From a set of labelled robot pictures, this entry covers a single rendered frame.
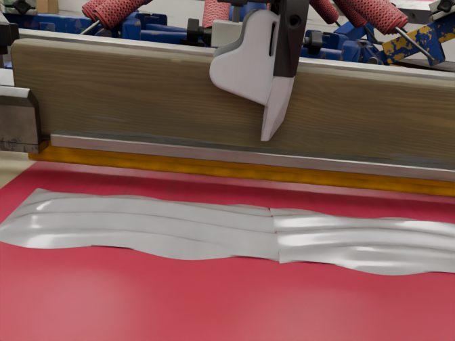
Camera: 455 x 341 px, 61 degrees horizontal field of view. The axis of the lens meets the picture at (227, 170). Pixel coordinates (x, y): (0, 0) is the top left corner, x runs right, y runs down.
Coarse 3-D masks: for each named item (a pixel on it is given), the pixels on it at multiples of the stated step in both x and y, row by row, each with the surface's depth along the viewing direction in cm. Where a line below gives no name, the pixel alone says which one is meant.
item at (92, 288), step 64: (0, 192) 29; (128, 192) 31; (192, 192) 32; (256, 192) 33; (0, 256) 22; (64, 256) 23; (128, 256) 23; (0, 320) 18; (64, 320) 18; (128, 320) 19; (192, 320) 19; (256, 320) 20
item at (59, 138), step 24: (72, 144) 30; (96, 144) 30; (120, 144) 30; (144, 144) 30; (168, 144) 30; (192, 144) 31; (216, 144) 32; (312, 168) 31; (336, 168) 31; (360, 168) 31; (384, 168) 31; (408, 168) 31; (432, 168) 31
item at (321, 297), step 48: (288, 192) 34; (336, 192) 35; (384, 192) 36; (288, 288) 22; (336, 288) 23; (384, 288) 23; (432, 288) 23; (336, 336) 19; (384, 336) 20; (432, 336) 20
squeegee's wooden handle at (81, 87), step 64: (64, 64) 29; (128, 64) 29; (192, 64) 29; (64, 128) 31; (128, 128) 31; (192, 128) 31; (256, 128) 31; (320, 128) 31; (384, 128) 31; (448, 128) 31
